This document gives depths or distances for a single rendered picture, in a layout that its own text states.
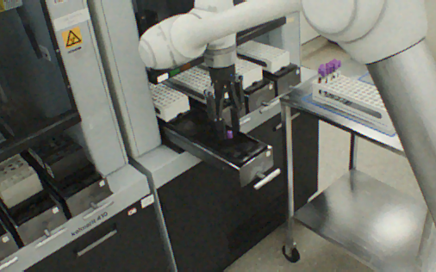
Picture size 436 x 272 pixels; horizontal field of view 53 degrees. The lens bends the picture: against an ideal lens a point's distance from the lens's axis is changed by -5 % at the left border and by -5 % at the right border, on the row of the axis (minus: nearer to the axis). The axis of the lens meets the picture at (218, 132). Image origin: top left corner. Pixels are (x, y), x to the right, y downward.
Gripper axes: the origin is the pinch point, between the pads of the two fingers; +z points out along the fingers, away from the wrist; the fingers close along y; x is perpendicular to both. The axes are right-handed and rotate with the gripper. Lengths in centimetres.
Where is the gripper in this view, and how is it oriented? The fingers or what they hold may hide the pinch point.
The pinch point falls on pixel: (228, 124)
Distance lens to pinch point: 137.6
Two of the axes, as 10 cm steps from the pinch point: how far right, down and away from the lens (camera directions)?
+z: 1.1, 8.3, 5.5
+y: -7.3, 4.4, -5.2
